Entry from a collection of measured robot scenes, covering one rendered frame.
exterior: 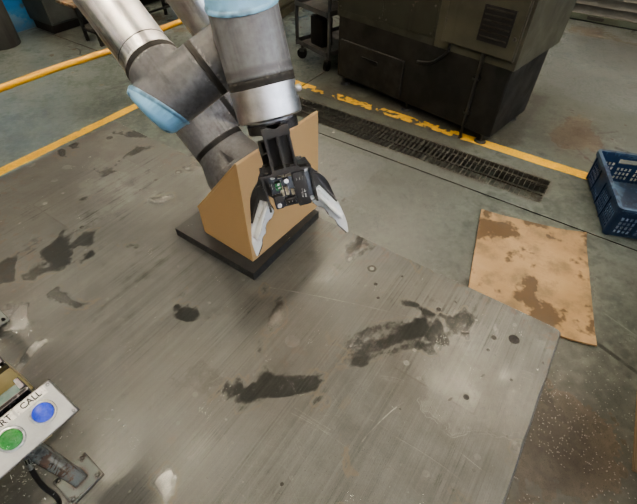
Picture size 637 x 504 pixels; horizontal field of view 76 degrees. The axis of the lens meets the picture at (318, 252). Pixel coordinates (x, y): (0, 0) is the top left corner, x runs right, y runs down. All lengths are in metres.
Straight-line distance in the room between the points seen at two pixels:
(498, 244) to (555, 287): 0.37
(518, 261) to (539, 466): 1.08
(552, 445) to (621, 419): 0.34
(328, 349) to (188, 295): 0.42
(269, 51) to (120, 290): 0.88
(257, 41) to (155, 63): 0.20
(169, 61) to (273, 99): 0.20
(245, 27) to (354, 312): 0.76
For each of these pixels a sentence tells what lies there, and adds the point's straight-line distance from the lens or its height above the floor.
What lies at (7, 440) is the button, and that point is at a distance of 0.81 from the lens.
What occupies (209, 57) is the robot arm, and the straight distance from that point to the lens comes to 0.67.
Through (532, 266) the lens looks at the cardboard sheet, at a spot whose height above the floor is 0.01.
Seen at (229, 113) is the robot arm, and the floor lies 1.17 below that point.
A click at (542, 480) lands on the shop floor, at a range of 1.94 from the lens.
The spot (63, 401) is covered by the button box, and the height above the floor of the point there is 1.06.
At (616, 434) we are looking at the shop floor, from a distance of 2.16.
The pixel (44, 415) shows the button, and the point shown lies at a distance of 0.80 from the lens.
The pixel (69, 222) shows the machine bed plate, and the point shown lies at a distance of 1.55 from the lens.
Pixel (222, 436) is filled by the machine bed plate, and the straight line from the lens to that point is 0.97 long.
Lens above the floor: 1.70
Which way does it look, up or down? 47 degrees down
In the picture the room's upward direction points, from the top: straight up
